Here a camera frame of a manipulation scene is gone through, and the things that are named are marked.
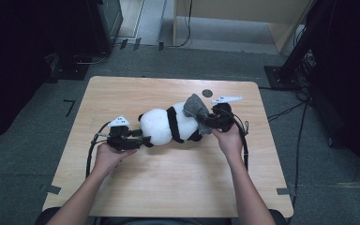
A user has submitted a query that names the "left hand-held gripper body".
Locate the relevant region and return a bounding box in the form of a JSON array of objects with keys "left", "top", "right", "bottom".
[{"left": 106, "top": 115, "right": 139, "bottom": 152}]

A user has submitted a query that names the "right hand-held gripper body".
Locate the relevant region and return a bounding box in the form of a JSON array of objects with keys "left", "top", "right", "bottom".
[{"left": 210, "top": 95, "right": 244, "bottom": 133}]

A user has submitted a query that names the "grey cloth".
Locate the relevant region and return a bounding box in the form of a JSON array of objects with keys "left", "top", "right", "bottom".
[{"left": 182, "top": 93, "right": 214, "bottom": 136}]

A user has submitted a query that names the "panda plush toy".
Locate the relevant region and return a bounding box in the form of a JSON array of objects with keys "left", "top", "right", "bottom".
[{"left": 138, "top": 101, "right": 204, "bottom": 147}]

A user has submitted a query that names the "person's left hand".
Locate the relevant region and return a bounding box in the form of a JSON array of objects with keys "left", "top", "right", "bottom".
[{"left": 93, "top": 142, "right": 138, "bottom": 178}]

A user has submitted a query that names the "person's right hand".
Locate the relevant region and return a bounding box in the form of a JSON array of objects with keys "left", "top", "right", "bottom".
[{"left": 211, "top": 123, "right": 246, "bottom": 161}]

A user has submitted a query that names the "black angled floor tape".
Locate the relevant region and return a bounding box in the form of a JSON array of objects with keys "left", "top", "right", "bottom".
[{"left": 63, "top": 98, "right": 76, "bottom": 118}]

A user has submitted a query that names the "black metal stand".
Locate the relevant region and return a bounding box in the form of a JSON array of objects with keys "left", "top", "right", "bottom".
[{"left": 263, "top": 0, "right": 336, "bottom": 92}]

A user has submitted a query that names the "black flat stand base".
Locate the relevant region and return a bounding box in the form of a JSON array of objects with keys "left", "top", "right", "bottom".
[{"left": 48, "top": 52, "right": 90, "bottom": 82}]

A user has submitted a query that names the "black equipment cabinet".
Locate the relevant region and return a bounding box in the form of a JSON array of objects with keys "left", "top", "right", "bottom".
[{"left": 85, "top": 0, "right": 125, "bottom": 55}]

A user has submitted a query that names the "light wooden furniture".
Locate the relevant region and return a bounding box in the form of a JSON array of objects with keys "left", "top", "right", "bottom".
[{"left": 172, "top": 0, "right": 313, "bottom": 54}]

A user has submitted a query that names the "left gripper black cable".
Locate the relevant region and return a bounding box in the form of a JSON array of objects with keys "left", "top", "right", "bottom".
[{"left": 85, "top": 121, "right": 113, "bottom": 179}]

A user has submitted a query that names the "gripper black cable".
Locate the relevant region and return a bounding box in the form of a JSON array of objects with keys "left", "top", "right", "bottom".
[
  {"left": 231, "top": 112, "right": 250, "bottom": 172},
  {"left": 85, "top": 121, "right": 113, "bottom": 179}
]

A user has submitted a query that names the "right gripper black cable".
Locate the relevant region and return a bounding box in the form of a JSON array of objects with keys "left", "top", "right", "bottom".
[{"left": 231, "top": 112, "right": 250, "bottom": 172}]

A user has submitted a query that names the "black floor cable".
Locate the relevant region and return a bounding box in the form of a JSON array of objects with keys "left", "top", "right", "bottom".
[
  {"left": 293, "top": 102, "right": 308, "bottom": 201},
  {"left": 266, "top": 101, "right": 308, "bottom": 123}
]

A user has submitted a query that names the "black hanging cable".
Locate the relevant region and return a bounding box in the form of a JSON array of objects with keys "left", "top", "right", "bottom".
[{"left": 168, "top": 0, "right": 193, "bottom": 49}]

